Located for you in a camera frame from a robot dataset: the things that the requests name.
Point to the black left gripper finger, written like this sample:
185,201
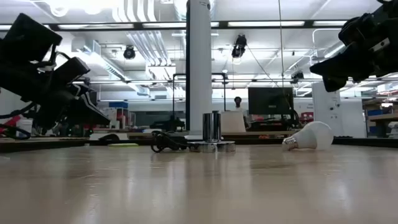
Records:
90,115
87,92

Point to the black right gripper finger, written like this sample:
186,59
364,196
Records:
335,65
335,83

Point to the white lightbulb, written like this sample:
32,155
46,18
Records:
314,135

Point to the chrome lamp socket base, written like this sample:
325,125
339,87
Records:
211,127

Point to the black background robot arm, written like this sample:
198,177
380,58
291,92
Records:
169,124

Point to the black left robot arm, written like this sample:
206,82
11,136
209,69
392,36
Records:
28,37

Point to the white cabinet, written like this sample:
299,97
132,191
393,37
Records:
326,109

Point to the flat black object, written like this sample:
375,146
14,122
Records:
109,137

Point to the blue storage bin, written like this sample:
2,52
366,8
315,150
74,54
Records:
118,105

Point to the white bucket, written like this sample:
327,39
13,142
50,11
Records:
26,126

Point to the flat green pad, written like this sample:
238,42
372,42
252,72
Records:
123,145

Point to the wooden workbench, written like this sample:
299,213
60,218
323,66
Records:
384,118

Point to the black monitor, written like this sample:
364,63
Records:
270,101

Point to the person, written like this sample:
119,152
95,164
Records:
238,102

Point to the beige lampshade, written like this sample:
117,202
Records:
232,122

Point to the tall room pillar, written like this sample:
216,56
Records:
200,68

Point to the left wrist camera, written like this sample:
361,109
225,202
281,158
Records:
73,70

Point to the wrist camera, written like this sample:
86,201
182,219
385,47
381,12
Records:
73,70
356,29

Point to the black ceiling camera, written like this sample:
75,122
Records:
239,46
129,53
297,76

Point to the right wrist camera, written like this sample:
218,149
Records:
356,29

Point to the ceiling light rail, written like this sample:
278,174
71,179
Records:
222,24

